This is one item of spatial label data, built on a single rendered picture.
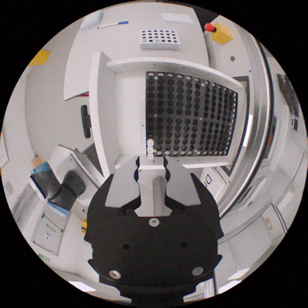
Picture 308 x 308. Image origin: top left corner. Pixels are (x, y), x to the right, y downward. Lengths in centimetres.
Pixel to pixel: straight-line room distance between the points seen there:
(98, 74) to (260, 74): 33
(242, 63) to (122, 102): 35
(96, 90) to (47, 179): 38
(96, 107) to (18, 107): 342
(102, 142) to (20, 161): 314
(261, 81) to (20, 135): 354
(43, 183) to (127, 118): 40
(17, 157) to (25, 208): 282
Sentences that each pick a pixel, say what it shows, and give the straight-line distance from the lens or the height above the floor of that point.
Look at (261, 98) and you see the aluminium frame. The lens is 27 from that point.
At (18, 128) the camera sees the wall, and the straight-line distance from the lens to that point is 337.
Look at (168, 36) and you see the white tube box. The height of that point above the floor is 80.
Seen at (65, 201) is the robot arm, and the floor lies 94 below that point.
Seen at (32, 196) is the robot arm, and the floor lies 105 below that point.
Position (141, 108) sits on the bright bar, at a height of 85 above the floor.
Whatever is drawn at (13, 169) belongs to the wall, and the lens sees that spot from 322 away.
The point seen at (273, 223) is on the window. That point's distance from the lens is 29.
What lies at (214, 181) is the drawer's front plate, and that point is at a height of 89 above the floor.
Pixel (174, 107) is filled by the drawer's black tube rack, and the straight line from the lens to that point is 19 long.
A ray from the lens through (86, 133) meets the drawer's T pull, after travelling 22.
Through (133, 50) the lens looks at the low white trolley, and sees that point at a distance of 39.
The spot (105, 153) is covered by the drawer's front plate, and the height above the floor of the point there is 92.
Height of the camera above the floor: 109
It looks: 62 degrees down
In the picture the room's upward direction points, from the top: 175 degrees clockwise
